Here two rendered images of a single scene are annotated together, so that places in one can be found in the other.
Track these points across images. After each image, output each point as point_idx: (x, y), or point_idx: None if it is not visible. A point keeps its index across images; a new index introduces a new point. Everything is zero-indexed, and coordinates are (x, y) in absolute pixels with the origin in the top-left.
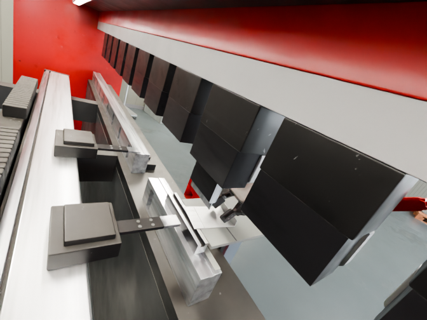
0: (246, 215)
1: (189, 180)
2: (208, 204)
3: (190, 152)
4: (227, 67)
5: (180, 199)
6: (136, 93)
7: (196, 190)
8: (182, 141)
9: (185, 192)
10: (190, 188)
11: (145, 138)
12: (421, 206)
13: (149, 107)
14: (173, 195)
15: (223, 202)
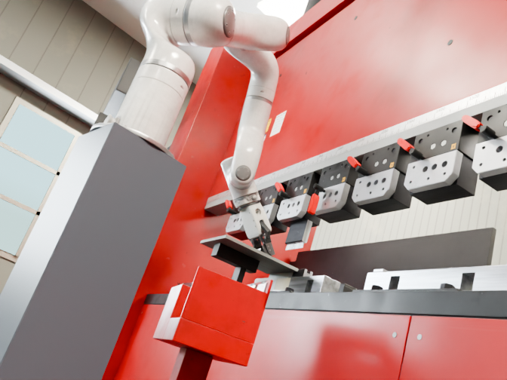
0: (283, 232)
1: (268, 295)
2: (287, 247)
3: (318, 225)
4: None
5: (299, 269)
6: (443, 201)
7: (297, 246)
8: (328, 222)
9: (253, 335)
10: (249, 318)
11: (465, 290)
12: None
13: (391, 211)
14: (306, 272)
15: (262, 247)
